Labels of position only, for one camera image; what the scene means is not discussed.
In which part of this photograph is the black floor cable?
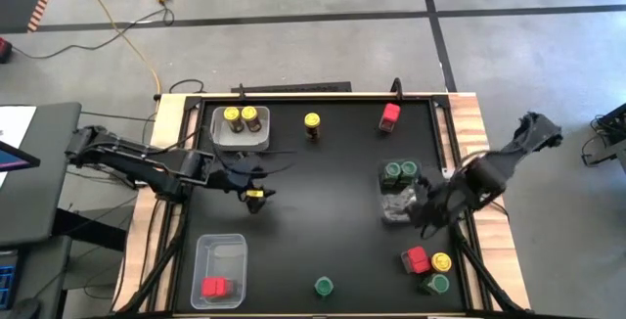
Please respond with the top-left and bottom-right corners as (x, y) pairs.
(12, 0), (197, 61)

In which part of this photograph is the yellow-lid spice jar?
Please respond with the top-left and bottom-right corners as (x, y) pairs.
(303, 112), (323, 142)
(241, 105), (262, 133)
(429, 251), (454, 275)
(222, 106), (245, 134)

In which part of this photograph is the red-lid paprika tin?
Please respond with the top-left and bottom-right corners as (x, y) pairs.
(201, 276), (241, 300)
(378, 102), (402, 134)
(399, 245), (432, 276)

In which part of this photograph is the black table frame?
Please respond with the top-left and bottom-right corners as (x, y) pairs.
(111, 77), (532, 319)

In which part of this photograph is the backlit keyboard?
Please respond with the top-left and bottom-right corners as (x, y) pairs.
(0, 263), (16, 310)

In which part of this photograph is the white paper sheet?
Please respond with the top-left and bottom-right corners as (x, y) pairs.
(0, 105), (38, 150)

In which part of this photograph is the grey side desk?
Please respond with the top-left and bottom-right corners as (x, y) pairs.
(0, 102), (83, 248)

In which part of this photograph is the tablet screen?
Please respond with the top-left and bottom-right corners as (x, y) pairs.
(0, 140), (41, 173)

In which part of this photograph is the clear plastic bin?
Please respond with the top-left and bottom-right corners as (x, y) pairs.
(189, 232), (249, 310)

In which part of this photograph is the black cable loop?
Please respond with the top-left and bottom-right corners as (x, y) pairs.
(168, 78), (206, 95)

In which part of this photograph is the black equipment with cables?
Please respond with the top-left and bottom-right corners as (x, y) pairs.
(580, 102), (626, 169)

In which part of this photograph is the red floor device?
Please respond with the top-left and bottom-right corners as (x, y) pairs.
(0, 36), (14, 65)

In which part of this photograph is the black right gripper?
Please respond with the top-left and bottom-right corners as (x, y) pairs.
(406, 177), (478, 240)

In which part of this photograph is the smoky grey transparent bin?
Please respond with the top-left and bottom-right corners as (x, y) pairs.
(375, 157), (432, 226)

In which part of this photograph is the yellow power cable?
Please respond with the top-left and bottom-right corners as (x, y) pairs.
(72, 0), (162, 96)

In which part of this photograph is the black flat bar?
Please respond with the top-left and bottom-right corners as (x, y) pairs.
(231, 80), (353, 95)

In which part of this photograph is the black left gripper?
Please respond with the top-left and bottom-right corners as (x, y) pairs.
(209, 154), (277, 215)

